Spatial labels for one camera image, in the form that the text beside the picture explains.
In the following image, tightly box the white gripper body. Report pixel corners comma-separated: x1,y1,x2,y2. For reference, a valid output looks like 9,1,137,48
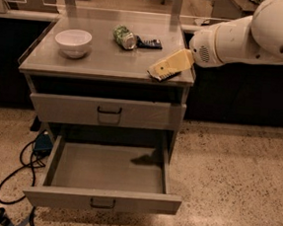
189,23,223,68

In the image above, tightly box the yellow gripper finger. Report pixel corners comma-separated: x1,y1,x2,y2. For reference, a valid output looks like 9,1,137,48
147,48,194,75

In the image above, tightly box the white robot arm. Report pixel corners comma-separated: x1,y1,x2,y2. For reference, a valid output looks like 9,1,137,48
148,0,283,81

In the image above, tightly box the closed upper grey drawer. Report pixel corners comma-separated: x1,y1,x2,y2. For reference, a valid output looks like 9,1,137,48
31,93,186,131

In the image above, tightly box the grey drawer cabinet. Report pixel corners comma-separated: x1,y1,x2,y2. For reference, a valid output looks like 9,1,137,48
10,2,201,163

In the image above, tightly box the open middle grey drawer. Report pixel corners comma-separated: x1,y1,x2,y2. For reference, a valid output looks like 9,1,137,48
24,136,181,215

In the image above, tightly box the background grey desk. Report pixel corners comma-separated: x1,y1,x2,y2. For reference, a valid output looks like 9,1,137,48
208,0,268,32

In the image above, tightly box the blue snack bar wrapper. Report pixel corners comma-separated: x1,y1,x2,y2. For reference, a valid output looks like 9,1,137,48
136,37,162,49

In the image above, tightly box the green soda can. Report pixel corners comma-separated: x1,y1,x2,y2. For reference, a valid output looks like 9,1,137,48
112,25,137,50

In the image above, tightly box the white ceramic bowl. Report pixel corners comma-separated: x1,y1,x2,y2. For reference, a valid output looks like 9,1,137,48
55,29,93,59

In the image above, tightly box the blue power box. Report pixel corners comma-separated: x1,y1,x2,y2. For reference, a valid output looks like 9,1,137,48
34,133,52,155

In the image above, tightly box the black floor cable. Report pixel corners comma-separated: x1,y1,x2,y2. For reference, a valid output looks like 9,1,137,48
0,136,49,208

